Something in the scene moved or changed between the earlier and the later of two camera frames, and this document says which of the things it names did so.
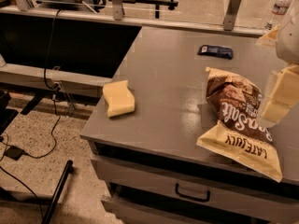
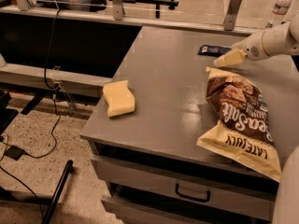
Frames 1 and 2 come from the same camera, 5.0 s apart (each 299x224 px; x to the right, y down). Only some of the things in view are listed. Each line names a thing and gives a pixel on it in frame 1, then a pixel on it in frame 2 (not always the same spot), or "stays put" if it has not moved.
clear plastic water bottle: [279, 9] stays put
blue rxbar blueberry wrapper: [216, 50] stays put
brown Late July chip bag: [240, 133] stays put
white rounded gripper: [289, 41] → [252, 47]
